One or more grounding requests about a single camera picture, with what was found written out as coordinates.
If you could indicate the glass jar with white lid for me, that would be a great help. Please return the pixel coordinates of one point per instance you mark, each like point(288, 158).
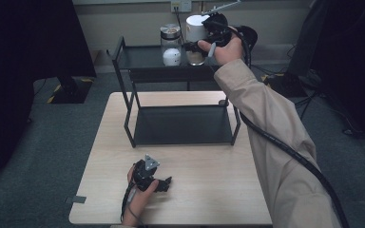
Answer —
point(195, 28)

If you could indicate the person's left hand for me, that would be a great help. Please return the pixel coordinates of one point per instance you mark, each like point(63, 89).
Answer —
point(139, 202)

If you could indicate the white ball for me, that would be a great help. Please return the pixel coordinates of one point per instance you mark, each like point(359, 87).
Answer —
point(172, 57)

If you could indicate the person's right hand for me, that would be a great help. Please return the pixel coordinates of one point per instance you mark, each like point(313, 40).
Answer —
point(228, 50)

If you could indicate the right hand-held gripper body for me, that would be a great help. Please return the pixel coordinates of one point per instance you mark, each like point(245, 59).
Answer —
point(218, 27)

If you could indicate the dark curtain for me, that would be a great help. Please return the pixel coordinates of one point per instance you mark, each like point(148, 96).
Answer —
point(19, 63)

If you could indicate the black metal shelf rack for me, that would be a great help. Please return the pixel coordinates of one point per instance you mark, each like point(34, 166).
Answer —
point(183, 126)

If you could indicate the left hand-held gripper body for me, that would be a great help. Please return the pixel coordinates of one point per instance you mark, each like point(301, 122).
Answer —
point(144, 175)

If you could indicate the wall socket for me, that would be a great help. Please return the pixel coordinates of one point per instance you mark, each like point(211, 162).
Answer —
point(181, 5)

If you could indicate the glass jar with silver lid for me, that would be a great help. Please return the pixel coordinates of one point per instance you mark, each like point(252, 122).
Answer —
point(171, 39)

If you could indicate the black stand base with striped tape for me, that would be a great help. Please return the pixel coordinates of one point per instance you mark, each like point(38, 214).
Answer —
point(71, 91)

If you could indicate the grey tape strip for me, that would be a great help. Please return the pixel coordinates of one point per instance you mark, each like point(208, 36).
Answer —
point(75, 199)

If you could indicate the dark equipment stand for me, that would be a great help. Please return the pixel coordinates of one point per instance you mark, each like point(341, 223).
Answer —
point(336, 47)

